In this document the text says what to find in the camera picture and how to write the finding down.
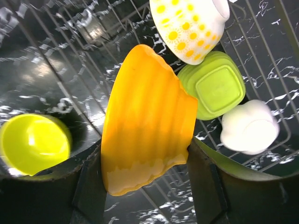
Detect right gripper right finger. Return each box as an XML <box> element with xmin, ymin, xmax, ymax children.
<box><xmin>187</xmin><ymin>138</ymin><xmax>299</xmax><ymax>224</ymax></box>

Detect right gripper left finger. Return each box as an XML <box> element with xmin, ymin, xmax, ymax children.
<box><xmin>0</xmin><ymin>144</ymin><xmax>107</xmax><ymax>224</ymax></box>

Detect lime yellow round bowl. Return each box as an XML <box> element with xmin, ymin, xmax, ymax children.
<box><xmin>0</xmin><ymin>113</ymin><xmax>72</xmax><ymax>176</ymax></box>

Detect white square bowl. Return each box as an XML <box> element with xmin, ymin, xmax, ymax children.
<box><xmin>220</xmin><ymin>99</ymin><xmax>280</xmax><ymax>155</ymax></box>

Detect yellow bottom bowl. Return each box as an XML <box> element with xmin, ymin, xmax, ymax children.
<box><xmin>101</xmin><ymin>44</ymin><xmax>198</xmax><ymax>196</ymax></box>

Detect patterned bowl green outside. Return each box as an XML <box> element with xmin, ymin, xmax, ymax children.
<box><xmin>178</xmin><ymin>51</ymin><xmax>246</xmax><ymax>120</ymax></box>

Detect teal patterned yellow bowl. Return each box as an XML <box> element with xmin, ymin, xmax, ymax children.
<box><xmin>149</xmin><ymin>0</ymin><xmax>230</xmax><ymax>65</ymax></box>

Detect marble patterned table mat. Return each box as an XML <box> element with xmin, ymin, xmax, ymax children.
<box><xmin>0</xmin><ymin>0</ymin><xmax>299</xmax><ymax>224</ymax></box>

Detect wire dish rack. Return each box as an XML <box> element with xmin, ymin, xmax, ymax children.
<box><xmin>14</xmin><ymin>0</ymin><xmax>299</xmax><ymax>224</ymax></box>

